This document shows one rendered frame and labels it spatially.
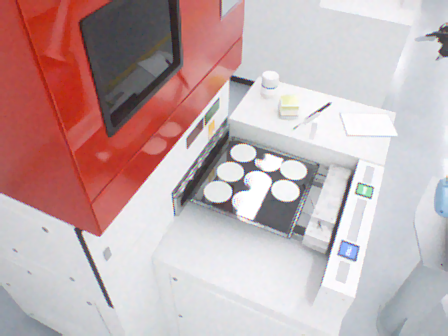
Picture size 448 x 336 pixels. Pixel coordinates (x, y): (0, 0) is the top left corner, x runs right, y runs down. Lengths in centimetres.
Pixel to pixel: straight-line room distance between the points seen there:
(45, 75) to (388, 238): 224
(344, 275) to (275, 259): 25
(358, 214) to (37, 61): 104
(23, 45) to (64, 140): 17
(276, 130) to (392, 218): 134
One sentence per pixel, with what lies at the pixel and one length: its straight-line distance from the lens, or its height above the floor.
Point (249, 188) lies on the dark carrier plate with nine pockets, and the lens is 139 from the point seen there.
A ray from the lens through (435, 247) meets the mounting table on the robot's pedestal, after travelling 153.
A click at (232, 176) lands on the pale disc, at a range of 143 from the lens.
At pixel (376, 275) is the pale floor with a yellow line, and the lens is 239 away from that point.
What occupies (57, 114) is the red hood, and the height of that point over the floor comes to 156.
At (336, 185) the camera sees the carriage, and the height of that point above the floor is 88.
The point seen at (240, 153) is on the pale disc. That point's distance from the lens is 151.
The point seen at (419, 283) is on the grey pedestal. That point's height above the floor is 48.
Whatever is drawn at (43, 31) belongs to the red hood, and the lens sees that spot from 61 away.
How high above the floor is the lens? 194
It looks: 46 degrees down
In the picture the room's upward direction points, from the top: 1 degrees clockwise
